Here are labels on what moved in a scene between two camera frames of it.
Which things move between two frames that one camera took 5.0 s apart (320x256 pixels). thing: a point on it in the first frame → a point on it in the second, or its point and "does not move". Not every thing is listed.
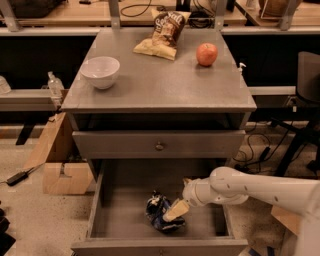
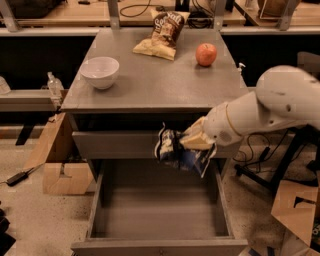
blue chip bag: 156,206 → 170,149
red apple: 207,53 does not move
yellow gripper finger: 187,181 → 197,128
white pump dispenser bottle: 241,68 does not move
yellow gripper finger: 180,207 → 198,141
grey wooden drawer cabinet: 155,108 does not move
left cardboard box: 56,152 does not move
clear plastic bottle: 56,89 does not move
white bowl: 101,71 does not move
